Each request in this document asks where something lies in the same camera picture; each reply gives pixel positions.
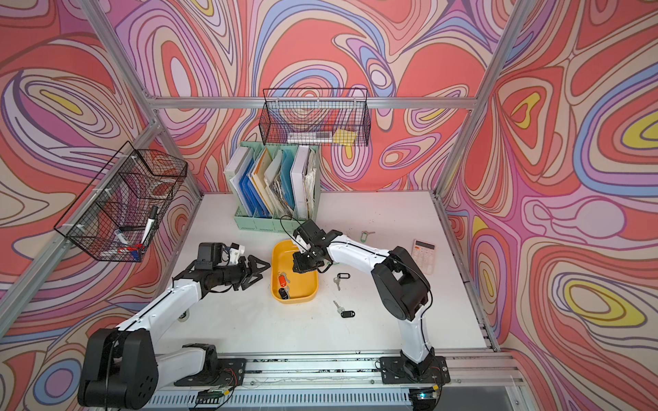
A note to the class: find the black wire basket wall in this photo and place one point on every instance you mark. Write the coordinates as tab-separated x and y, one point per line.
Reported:
109	228
309	116

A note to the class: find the green file organizer rack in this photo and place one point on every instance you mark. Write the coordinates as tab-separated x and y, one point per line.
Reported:
275	187

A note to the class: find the documents and folders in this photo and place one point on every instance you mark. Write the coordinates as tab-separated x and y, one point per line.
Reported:
272	180

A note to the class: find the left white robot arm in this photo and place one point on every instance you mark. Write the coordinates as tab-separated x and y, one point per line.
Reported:
149	329

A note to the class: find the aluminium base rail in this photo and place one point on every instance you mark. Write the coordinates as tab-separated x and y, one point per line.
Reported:
454	381

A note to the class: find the black tag key in tray bottom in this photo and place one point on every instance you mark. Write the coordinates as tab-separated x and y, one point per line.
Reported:
283	294

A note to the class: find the black tag key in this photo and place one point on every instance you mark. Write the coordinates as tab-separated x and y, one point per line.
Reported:
283	294
339	278
346	314

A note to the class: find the orange red tag key in tray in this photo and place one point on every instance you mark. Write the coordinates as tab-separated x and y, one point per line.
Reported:
283	281

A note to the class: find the yellow sticky notes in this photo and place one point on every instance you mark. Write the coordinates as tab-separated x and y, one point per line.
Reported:
344	137

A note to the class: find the black wire basket left wall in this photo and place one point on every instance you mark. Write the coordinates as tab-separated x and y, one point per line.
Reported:
109	228

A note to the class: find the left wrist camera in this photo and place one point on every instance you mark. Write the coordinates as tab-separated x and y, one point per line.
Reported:
213	254

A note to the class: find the marker pen in basket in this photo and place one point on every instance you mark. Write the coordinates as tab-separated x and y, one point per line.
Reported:
151	220

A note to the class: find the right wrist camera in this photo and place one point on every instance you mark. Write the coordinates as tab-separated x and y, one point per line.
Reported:
309	233

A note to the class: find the black wire basket back wall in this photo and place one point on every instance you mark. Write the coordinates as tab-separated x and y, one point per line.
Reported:
309	116

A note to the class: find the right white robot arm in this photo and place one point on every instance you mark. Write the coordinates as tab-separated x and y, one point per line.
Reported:
403	289

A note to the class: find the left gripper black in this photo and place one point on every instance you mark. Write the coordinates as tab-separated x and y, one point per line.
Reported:
244	273

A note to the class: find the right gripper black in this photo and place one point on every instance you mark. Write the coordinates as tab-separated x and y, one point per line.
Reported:
302	268

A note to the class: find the yellow storage tray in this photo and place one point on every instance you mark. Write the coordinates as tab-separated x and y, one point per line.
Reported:
302	287

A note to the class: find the light green tag key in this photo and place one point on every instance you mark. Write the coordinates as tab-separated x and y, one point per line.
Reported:
365	235

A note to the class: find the pink calculator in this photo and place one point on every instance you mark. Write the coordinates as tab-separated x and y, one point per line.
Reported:
423	253

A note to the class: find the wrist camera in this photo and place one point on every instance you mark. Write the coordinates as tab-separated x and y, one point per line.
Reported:
213	254
309	233

